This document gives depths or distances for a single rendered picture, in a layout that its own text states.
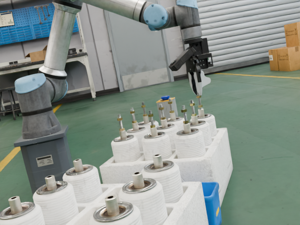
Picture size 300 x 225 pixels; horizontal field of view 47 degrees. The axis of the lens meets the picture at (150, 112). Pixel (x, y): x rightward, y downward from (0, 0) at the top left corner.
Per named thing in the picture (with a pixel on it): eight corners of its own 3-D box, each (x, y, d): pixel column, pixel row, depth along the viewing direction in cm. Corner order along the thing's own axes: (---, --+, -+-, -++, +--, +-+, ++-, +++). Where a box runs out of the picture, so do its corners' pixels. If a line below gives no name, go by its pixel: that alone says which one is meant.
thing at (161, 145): (177, 188, 117) (168, 136, 115) (149, 192, 118) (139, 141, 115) (177, 178, 127) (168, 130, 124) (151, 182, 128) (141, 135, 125)
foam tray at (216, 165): (109, 214, 124) (98, 166, 121) (147, 173, 159) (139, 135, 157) (218, 213, 109) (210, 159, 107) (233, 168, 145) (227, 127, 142)
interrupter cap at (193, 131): (173, 137, 114) (173, 135, 113) (180, 131, 120) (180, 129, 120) (195, 135, 110) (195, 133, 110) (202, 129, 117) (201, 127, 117)
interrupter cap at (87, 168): (60, 177, 93) (59, 174, 93) (76, 167, 100) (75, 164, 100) (83, 176, 90) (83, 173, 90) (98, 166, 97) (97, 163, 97)
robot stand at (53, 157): (32, 219, 132) (13, 143, 128) (39, 200, 150) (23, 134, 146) (81, 207, 134) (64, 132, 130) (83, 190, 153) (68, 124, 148)
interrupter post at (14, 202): (9, 215, 73) (5, 200, 73) (17, 210, 75) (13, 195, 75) (17, 215, 72) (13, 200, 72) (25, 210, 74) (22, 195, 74)
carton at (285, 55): (307, 68, 452) (305, 44, 447) (290, 71, 450) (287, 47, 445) (295, 67, 481) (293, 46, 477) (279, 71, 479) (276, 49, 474)
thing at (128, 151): (118, 193, 122) (108, 144, 120) (122, 183, 132) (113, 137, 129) (145, 189, 122) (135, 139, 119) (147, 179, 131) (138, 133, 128)
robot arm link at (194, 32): (185, 28, 127) (177, 31, 135) (188, 40, 128) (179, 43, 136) (204, 25, 130) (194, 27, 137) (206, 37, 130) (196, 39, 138)
